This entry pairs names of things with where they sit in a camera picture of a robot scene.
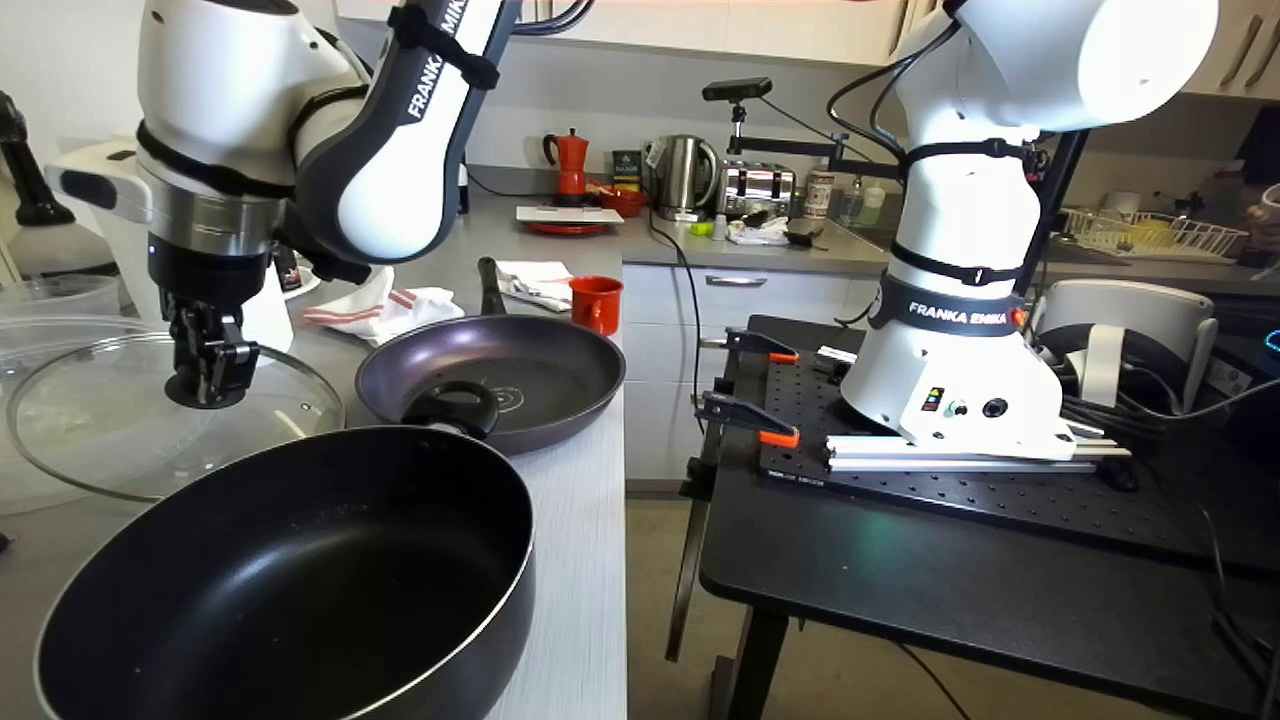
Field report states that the red cup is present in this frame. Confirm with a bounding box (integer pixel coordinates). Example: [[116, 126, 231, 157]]
[[574, 275, 623, 337]]

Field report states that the glass pot lid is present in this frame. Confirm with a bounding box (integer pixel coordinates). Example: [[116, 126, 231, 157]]
[[9, 333, 344, 502]]

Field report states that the red moka pot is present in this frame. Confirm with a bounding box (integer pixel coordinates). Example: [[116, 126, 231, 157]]
[[542, 126, 589, 201]]

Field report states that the red white plate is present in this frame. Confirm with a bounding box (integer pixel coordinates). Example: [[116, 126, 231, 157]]
[[516, 202, 623, 234]]

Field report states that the black camera stand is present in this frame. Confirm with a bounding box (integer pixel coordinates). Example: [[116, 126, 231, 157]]
[[699, 70, 912, 184]]

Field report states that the steel electric kettle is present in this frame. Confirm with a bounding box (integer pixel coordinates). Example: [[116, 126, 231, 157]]
[[654, 136, 721, 220]]

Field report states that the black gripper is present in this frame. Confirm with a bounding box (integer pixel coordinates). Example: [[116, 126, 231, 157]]
[[148, 241, 268, 404]]

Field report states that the black cooking pot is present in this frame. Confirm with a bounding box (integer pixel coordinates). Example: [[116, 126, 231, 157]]
[[33, 428, 535, 720]]

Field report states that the orange black clamp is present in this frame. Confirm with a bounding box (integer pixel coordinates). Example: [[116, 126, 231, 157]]
[[699, 393, 801, 453], [723, 326, 801, 364]]

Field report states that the crumpled white red cloth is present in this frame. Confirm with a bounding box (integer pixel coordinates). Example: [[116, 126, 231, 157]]
[[306, 267, 465, 347]]

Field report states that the purple frying pan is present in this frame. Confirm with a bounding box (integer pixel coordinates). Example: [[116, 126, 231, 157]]
[[358, 255, 630, 453]]

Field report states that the black robot work table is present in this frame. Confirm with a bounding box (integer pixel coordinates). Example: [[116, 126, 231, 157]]
[[665, 310, 1280, 720]]

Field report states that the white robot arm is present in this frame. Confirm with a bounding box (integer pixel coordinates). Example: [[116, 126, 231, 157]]
[[58, 0, 1222, 460]]

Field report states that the white red striped cloth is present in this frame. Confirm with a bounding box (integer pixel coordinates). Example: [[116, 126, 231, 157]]
[[496, 259, 574, 310]]

